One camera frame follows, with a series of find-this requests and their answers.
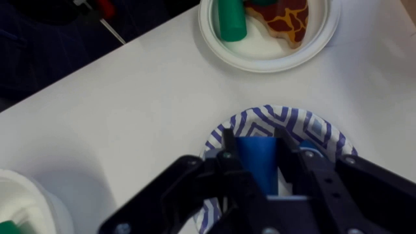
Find blue patterned paper bowl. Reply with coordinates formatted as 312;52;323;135
195;105;358;234

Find orange black marker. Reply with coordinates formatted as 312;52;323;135
69;0;126;44

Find green cylinder block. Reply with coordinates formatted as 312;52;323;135
217;0;247;42

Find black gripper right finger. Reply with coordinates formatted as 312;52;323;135
275;127;364;234

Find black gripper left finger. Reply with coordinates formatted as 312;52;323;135
215;129;267;234

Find blue block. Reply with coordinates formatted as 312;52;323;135
237;137;279;195

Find white plate with giraffe toy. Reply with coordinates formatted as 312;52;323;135
197;0;342;74

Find white bowl with green block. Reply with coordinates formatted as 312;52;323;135
0;169;76;234

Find black base mat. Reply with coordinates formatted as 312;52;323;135
0;0;201;111

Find giraffe pattern toy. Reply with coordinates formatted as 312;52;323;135
245;0;310;49

